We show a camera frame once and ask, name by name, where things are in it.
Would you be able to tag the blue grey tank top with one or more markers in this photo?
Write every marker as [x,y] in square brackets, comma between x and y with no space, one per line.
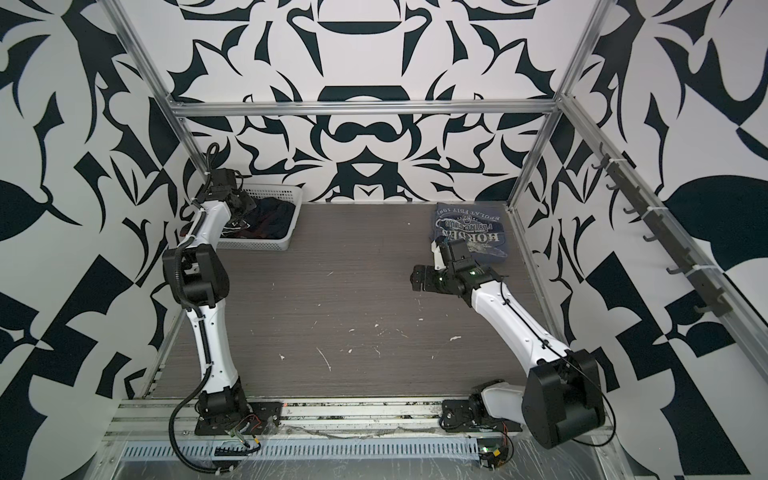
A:
[479,225]

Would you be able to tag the white plastic laundry basket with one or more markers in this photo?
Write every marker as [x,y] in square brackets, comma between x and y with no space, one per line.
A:
[292,194]

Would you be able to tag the black printed tank top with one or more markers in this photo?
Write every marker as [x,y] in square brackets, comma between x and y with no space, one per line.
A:
[270,220]

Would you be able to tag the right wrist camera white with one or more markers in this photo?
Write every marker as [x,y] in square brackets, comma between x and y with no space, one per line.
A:
[438,251]

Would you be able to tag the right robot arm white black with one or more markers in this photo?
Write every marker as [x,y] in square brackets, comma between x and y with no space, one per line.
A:
[562,399]

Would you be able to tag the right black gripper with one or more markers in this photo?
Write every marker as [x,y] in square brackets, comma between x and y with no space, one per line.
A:
[429,283]

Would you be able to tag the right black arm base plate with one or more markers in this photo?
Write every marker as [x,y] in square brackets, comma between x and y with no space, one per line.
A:
[470,415]

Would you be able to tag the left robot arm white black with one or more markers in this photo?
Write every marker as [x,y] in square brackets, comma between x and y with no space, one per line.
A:
[200,285]

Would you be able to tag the white slotted cable duct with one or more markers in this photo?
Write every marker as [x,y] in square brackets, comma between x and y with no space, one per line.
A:
[461,448]

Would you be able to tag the aluminium frame crossbar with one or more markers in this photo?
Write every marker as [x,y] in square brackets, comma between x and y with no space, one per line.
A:
[373,107]

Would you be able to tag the small electronics board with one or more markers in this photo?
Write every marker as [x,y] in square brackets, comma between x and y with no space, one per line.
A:
[494,453]

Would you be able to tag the black wall hook rack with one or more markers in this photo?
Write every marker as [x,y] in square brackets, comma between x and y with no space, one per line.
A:
[665,230]

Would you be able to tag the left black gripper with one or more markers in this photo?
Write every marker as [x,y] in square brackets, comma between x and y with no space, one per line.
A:
[250,201]

